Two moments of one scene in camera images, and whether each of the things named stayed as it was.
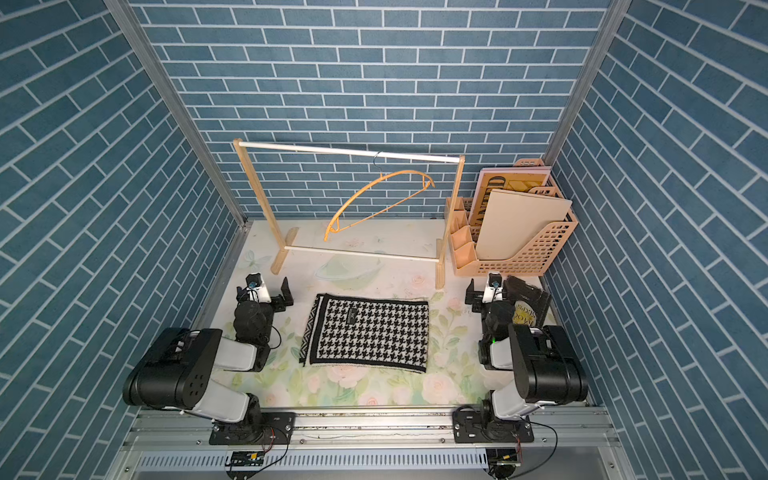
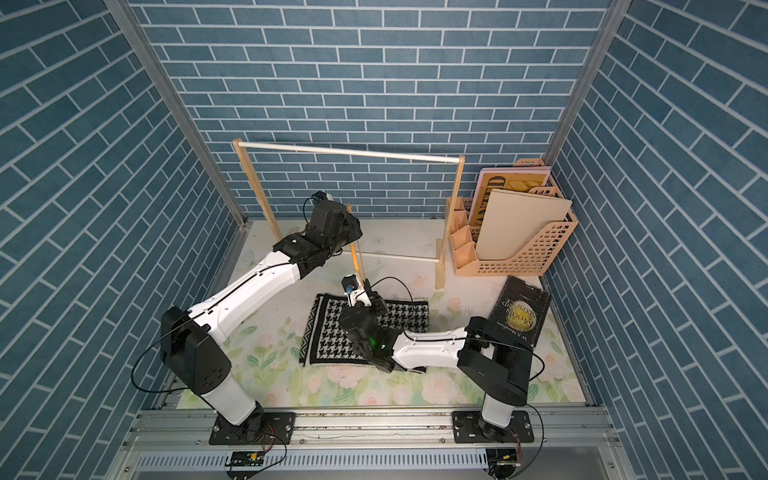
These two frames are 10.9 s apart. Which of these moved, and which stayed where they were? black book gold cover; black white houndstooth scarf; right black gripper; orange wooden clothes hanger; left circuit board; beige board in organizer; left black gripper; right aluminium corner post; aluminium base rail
Moved: right black gripper; left black gripper; orange wooden clothes hanger
Stayed: left circuit board; black white houndstooth scarf; black book gold cover; beige board in organizer; right aluminium corner post; aluminium base rail
